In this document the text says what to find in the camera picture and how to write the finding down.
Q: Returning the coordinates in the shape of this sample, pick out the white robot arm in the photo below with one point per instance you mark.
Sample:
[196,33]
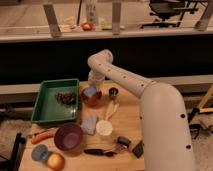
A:
[165,127]

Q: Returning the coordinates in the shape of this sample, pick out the light blue sponge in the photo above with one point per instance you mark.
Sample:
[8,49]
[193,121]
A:
[90,91]

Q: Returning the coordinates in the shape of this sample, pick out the orange carrot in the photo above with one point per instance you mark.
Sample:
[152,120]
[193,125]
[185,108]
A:
[41,137]

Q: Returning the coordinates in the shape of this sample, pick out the black handled spoon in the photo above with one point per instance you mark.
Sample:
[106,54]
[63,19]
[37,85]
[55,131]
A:
[99,152]

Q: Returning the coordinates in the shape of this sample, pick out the small black metal can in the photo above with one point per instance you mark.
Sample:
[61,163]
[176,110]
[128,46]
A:
[123,142]

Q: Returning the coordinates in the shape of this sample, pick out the black rectangular block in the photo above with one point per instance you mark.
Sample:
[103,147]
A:
[138,149]

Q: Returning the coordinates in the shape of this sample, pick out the red yellow apple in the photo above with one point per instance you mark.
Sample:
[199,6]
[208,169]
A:
[55,162]

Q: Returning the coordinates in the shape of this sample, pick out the small metal cup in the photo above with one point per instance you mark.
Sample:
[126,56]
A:
[113,92]

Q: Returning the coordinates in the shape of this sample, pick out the white round cup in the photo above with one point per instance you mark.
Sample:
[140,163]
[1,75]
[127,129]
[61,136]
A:
[104,128]

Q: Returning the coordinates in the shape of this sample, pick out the brown grape bunch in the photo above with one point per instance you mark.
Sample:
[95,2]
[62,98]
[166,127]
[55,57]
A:
[65,98]

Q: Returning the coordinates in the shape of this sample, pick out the black office chair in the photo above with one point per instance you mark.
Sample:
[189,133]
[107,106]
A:
[165,9]

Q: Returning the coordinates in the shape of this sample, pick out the beige wooden utensil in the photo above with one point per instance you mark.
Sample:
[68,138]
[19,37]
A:
[111,109]

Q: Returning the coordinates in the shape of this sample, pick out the red fruit on shelf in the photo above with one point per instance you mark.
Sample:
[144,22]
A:
[87,26]

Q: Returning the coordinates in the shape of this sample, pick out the green plastic tray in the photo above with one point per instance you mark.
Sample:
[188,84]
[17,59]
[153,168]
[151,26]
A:
[47,110]

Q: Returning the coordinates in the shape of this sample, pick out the red bowl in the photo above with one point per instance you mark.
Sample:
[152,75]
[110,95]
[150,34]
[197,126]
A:
[93,101]

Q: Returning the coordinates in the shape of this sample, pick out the purple bowl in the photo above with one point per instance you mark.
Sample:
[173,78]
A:
[68,136]

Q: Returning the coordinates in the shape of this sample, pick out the grey folded cloth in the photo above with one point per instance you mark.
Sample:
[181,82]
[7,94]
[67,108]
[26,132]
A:
[88,125]

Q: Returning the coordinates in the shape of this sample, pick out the blue round lid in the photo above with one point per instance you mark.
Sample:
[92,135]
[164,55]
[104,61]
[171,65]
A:
[40,153]

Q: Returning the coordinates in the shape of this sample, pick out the black chair at left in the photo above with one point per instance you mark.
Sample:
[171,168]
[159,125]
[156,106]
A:
[9,164]

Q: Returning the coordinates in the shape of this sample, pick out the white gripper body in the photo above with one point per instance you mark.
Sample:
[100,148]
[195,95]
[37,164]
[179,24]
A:
[95,79]

